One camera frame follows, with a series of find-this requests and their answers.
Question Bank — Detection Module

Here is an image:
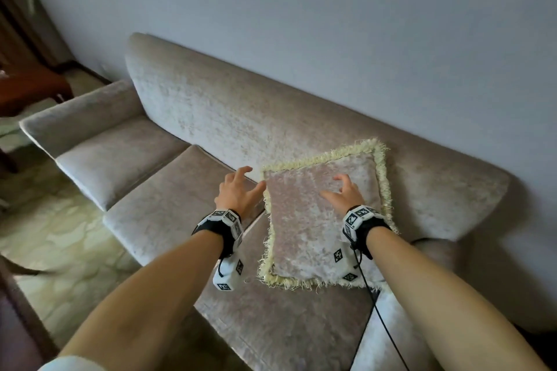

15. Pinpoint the reddish brown wooden table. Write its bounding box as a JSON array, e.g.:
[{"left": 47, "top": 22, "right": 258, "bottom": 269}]
[{"left": 0, "top": 66, "right": 75, "bottom": 174}]

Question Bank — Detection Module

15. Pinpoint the person's right forearm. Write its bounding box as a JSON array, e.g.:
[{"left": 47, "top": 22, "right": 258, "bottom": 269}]
[{"left": 366, "top": 226, "right": 550, "bottom": 371}]

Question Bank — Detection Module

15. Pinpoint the person's left hand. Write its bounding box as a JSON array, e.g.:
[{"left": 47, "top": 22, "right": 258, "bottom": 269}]
[{"left": 214, "top": 166, "right": 267, "bottom": 216}]

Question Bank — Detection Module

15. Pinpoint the white marker wrist camera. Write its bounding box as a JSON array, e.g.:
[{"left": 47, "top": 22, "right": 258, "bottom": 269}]
[
  {"left": 192, "top": 208, "right": 245, "bottom": 292},
  {"left": 332, "top": 205, "right": 392, "bottom": 285}
]

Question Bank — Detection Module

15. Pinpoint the beige velvet seat cushion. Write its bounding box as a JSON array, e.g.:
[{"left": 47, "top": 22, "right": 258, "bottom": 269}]
[
  {"left": 103, "top": 144, "right": 267, "bottom": 267},
  {"left": 193, "top": 212, "right": 380, "bottom": 371},
  {"left": 55, "top": 116, "right": 191, "bottom": 212}
]

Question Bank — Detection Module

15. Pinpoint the beige velvet sofa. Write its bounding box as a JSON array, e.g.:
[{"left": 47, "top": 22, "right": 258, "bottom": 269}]
[{"left": 19, "top": 32, "right": 511, "bottom": 371}]

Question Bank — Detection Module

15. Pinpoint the black cable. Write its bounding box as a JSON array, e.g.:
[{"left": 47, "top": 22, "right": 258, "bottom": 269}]
[{"left": 351, "top": 245, "right": 410, "bottom": 371}]

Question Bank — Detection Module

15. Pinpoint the dark wooden door frame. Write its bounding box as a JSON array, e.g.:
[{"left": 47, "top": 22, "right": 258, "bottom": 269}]
[{"left": 0, "top": 0, "right": 75, "bottom": 72}]

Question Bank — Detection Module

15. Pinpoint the person's right hand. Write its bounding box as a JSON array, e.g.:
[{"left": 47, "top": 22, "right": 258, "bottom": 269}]
[{"left": 319, "top": 173, "right": 366, "bottom": 213}]

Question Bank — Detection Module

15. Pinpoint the white sleeve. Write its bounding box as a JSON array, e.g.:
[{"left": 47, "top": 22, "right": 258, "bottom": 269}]
[{"left": 38, "top": 355, "right": 108, "bottom": 371}]

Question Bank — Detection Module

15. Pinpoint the beige fringed throw pillow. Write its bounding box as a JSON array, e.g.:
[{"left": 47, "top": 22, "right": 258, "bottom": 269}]
[{"left": 257, "top": 138, "right": 399, "bottom": 291}]

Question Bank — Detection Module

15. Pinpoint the person's left forearm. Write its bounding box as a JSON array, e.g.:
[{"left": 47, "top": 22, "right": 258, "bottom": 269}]
[{"left": 59, "top": 229, "right": 225, "bottom": 371}]

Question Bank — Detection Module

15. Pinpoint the dark wooden furniture edge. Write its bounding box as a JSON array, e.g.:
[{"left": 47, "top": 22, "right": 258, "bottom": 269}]
[{"left": 0, "top": 253, "right": 60, "bottom": 371}]

